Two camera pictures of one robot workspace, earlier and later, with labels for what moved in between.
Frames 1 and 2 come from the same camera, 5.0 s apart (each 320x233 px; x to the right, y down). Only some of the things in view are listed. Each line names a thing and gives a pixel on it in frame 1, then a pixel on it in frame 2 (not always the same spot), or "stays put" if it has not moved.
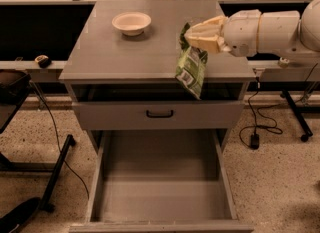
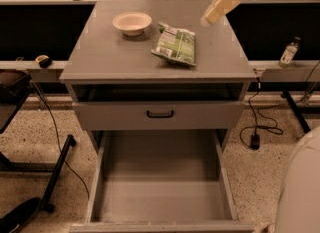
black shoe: [20, 214] stays put
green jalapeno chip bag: [191, 66] -> [176, 43]
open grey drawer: [163, 181] stays put
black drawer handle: [159, 115] stays put
